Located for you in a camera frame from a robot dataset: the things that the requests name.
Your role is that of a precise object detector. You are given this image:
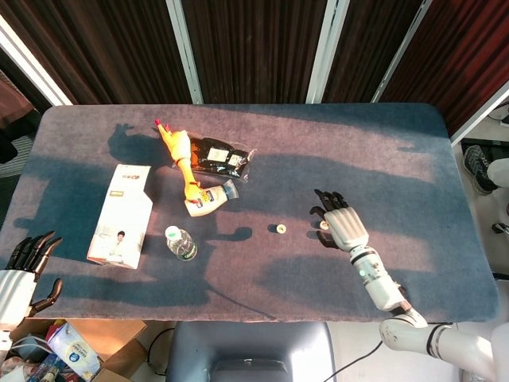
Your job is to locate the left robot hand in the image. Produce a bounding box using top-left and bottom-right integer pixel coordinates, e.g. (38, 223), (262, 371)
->
(0, 230), (64, 331)

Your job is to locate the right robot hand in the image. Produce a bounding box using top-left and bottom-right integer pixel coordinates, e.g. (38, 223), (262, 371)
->
(309, 189), (370, 252)

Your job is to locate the brown cardboard box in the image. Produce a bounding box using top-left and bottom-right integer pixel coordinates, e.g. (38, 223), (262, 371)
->
(15, 318), (148, 382)

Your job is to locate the white partition frame post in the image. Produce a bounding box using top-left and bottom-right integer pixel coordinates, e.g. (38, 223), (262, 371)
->
(450, 79), (509, 146)
(371, 0), (433, 103)
(165, 0), (204, 105)
(305, 0), (351, 104)
(0, 15), (75, 107)

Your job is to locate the person's white trouser leg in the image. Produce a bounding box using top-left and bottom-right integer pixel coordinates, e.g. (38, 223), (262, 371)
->
(487, 158), (509, 188)

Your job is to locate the blue velvet table cloth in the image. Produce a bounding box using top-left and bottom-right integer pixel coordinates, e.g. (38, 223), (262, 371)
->
(0, 103), (500, 323)

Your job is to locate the yellow rubber chicken toy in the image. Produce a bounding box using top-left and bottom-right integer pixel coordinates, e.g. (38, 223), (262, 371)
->
(153, 118), (204, 208)

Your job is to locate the grey knit sneaker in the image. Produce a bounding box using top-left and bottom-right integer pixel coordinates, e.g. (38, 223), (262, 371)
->
(463, 145), (498, 196)

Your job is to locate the cream mayonnaise squeeze bottle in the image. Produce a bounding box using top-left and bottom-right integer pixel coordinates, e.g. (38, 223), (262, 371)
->
(185, 178), (241, 218)

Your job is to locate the grey robot torso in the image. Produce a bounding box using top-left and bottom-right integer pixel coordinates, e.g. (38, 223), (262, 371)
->
(165, 321), (337, 382)

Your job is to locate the white cardboard product box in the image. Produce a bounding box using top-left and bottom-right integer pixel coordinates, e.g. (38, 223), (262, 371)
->
(86, 163), (154, 271)

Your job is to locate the blue snack packet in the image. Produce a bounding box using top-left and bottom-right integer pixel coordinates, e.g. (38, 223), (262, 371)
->
(34, 353), (65, 382)

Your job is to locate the clear water bottle green label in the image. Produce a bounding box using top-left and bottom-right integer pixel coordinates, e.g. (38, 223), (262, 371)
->
(165, 225), (199, 263)

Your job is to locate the black item in plastic bag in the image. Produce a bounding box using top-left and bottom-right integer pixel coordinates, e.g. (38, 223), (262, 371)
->
(170, 136), (258, 184)

